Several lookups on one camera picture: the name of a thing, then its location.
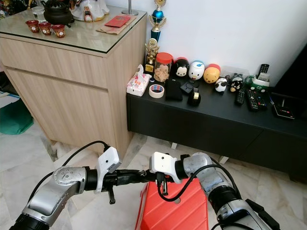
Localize black low TV console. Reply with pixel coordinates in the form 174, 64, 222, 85
126, 80, 307, 184

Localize beige tape roll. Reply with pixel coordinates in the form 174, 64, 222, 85
149, 84, 165, 99

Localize black wallet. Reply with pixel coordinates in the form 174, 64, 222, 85
165, 80, 184, 101

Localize pink tissue pack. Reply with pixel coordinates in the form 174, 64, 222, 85
126, 65, 152, 96

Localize black tape dispenser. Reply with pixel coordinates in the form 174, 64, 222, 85
188, 88, 203, 106

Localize small black pouch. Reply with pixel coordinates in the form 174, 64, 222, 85
180, 81, 194, 93

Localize light wooden cabinet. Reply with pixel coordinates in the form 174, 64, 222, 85
0, 6, 148, 159

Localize red-lidded snack jar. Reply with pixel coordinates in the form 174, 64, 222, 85
153, 52, 174, 83

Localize black mouse plush toy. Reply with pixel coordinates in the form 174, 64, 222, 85
172, 57, 189, 79

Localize white duck plush toy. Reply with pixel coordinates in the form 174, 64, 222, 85
188, 60, 206, 81

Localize small panda figure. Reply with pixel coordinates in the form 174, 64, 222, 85
215, 78, 229, 92

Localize short black remote control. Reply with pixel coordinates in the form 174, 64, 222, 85
235, 89, 245, 106

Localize green bag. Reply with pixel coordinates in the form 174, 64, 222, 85
0, 96, 33, 136

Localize yellow bear plush toy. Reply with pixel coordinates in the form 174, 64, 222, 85
203, 63, 221, 84

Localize small gold trophy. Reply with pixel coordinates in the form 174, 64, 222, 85
144, 38, 160, 73

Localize long black remote control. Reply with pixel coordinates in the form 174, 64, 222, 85
246, 88, 261, 112

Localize small black white figure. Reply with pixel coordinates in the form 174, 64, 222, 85
229, 76, 244, 92

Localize black remote coloured buttons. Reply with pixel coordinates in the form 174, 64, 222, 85
257, 93, 269, 107

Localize black flat box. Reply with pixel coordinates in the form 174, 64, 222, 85
271, 92, 299, 119

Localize brown paper sheet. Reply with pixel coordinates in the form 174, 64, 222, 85
96, 23, 128, 35

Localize black handset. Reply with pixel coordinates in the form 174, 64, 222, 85
258, 63, 271, 76

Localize red envelope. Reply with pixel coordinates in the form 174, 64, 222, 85
105, 15, 132, 28

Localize blue and gold trophy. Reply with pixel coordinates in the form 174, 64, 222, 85
149, 0, 167, 41

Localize small red cup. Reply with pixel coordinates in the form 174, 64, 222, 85
26, 20, 40, 33
52, 24, 66, 38
39, 22, 52, 35

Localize silver lamp base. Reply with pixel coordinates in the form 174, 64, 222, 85
121, 0, 139, 16

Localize black television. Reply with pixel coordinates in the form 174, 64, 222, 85
273, 57, 307, 101

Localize white porcelain figurine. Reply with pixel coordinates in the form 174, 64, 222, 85
71, 0, 110, 22

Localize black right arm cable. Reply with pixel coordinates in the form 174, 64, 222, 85
163, 164, 228, 202

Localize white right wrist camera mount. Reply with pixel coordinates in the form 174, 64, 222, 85
149, 151, 183, 185

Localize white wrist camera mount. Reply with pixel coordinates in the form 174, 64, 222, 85
95, 147, 122, 193
149, 151, 183, 185

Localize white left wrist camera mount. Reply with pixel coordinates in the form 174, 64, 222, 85
95, 147, 122, 193

